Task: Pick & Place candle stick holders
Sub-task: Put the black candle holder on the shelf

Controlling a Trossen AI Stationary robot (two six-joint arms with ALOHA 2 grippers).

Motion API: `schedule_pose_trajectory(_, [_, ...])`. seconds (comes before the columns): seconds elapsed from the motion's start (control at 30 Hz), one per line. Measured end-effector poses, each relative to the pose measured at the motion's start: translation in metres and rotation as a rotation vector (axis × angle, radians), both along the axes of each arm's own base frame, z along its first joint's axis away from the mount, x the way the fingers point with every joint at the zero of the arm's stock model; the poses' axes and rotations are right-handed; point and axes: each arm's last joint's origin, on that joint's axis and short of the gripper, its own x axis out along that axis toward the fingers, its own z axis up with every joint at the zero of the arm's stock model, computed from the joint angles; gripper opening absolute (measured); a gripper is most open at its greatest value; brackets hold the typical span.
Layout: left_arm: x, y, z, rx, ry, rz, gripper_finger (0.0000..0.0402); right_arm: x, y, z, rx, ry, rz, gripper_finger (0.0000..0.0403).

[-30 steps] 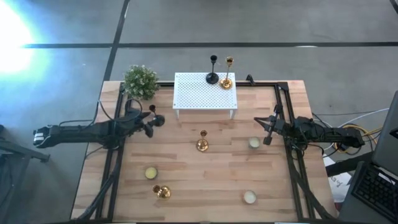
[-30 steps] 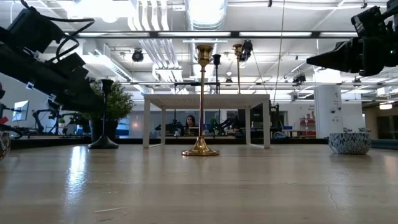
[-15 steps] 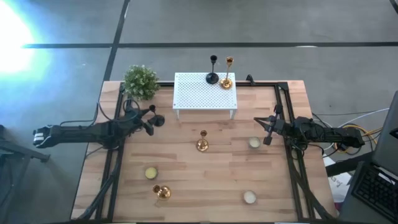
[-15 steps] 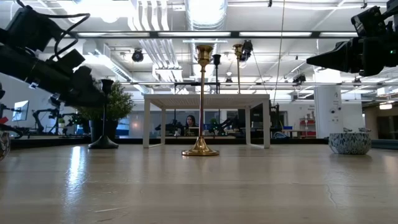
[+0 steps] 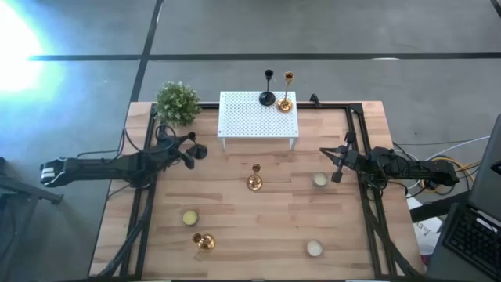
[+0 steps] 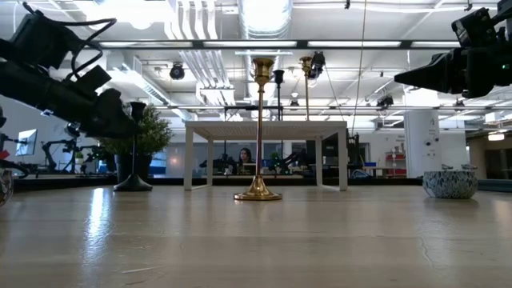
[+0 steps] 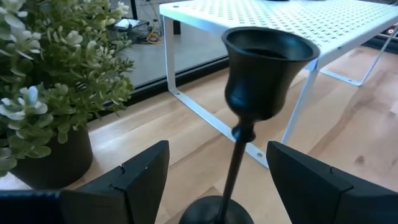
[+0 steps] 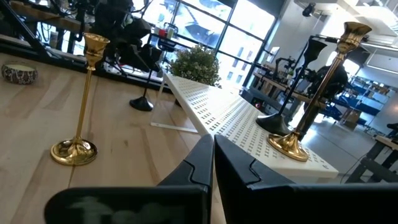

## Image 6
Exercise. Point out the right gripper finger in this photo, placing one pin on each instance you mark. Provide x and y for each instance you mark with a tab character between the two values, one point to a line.
440	74

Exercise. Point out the black table edge rail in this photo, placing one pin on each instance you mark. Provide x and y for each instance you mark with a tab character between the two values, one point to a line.
68	182

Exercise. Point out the paisley patterned candle tin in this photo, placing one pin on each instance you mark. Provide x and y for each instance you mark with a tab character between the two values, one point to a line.
5	188

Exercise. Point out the green artificial plant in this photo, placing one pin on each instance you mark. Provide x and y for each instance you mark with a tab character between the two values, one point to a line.
154	134

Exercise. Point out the red white storage rack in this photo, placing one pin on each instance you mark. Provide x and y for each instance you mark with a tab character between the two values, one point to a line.
396	162

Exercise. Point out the lit ceiling lamp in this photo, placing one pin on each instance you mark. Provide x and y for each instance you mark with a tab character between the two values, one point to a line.
496	137

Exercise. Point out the silver ventilation duct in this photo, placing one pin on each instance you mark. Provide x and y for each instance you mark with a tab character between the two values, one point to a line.
266	18

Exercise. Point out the black overhead frame bar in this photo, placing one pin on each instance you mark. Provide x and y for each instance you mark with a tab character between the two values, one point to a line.
302	44

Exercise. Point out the black candlestick holder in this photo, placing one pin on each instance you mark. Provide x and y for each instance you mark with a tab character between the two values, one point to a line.
133	184
278	76

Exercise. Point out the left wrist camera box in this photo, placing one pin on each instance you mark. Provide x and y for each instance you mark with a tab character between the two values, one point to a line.
40	40

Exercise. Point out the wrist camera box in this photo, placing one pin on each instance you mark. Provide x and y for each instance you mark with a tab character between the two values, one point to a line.
40	40
474	28

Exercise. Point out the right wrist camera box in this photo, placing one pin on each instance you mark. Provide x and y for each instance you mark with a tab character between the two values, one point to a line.
474	28

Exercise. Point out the white perforated metal shelf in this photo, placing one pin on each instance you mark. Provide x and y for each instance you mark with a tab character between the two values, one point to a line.
240	130

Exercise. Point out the black overhead camera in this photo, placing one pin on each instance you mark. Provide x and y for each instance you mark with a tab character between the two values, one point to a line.
318	64

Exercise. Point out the lit computer monitor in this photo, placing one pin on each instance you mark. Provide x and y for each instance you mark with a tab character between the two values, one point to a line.
27	142

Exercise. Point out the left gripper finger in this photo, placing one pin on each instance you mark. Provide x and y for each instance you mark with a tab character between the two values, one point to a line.
114	116

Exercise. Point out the person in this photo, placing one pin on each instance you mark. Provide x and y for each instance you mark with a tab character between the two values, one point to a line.
246	157

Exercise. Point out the leaf patterned candle tin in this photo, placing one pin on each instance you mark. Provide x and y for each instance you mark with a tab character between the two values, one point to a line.
450	185

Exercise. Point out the gold candlestick holder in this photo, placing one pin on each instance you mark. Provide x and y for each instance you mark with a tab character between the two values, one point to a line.
306	64
258	193

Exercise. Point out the black plant pot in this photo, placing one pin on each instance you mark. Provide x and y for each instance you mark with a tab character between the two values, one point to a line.
122	168

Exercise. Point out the white round column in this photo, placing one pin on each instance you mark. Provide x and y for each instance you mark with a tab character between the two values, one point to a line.
422	140

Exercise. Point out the black ceiling spotlight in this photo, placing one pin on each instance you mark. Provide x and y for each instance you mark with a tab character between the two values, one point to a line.
177	72
385	102

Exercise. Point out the black idle robot arm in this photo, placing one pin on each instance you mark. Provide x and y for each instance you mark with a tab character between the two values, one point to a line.
52	150

